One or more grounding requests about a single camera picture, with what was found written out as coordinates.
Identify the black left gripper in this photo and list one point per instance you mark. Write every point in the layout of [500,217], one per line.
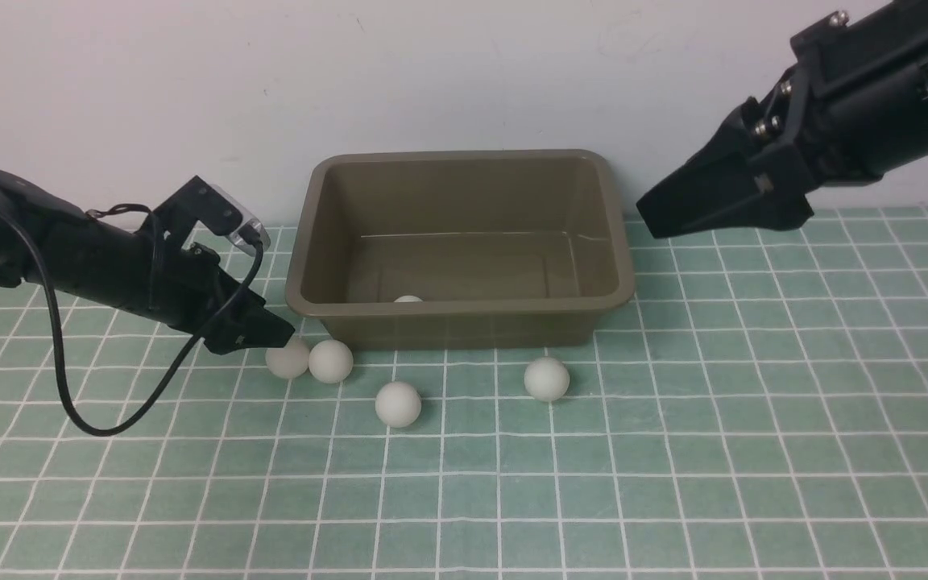
[131,272]

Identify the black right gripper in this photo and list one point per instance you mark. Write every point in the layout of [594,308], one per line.
[852,107]

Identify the olive plastic storage bin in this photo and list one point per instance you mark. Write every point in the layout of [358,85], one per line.
[508,249]

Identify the green checked tablecloth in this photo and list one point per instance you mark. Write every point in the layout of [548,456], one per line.
[758,411]

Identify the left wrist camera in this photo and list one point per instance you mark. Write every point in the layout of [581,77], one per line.
[201,203]

